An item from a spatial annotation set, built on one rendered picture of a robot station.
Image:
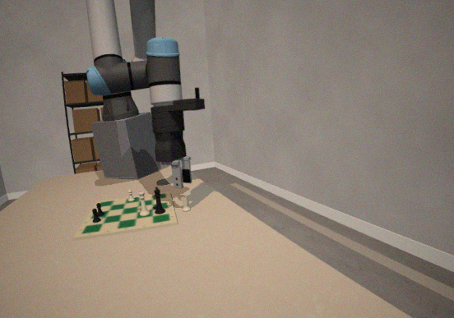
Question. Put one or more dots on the white pawn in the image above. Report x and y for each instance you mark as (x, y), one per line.
(130, 196)

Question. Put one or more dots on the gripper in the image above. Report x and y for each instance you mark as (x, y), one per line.
(168, 126)

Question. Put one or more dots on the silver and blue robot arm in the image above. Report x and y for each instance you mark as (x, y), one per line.
(113, 74)

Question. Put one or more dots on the white chess king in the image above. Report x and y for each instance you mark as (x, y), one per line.
(144, 210)

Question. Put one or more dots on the black pawn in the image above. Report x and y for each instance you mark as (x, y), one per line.
(96, 218)
(100, 213)

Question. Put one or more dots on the green and cream chessboard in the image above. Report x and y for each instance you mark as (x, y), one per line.
(123, 216)

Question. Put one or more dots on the black chess king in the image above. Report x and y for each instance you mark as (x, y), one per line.
(159, 209)

